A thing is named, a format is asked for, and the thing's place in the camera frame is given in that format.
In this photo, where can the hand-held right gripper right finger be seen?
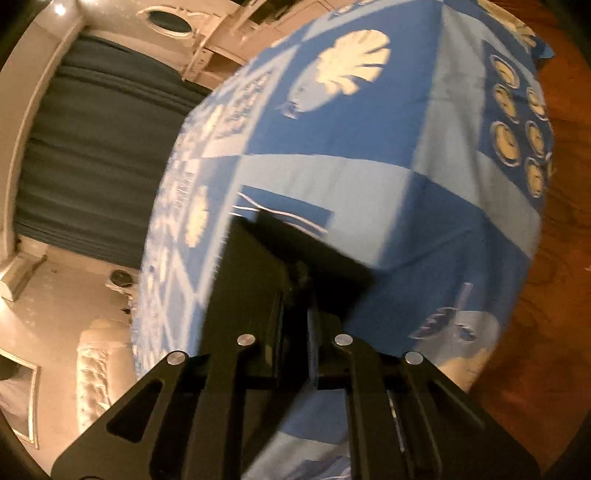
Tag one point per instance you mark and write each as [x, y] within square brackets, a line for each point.
[316, 332]

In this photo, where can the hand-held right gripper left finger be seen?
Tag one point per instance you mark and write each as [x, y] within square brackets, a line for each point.
[276, 318]

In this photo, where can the blue printed bedsheet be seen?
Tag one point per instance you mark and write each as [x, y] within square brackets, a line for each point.
[351, 184]

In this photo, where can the white tufted sofa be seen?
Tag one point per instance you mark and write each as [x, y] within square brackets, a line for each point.
[101, 369]

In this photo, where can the dark grey curtain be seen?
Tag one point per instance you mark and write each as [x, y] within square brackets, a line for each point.
[92, 152]

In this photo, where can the white ornate oval mirror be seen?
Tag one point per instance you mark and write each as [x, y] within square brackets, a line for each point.
[168, 21]

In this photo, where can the framed wall mirror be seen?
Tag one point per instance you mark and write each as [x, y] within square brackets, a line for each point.
[18, 401]

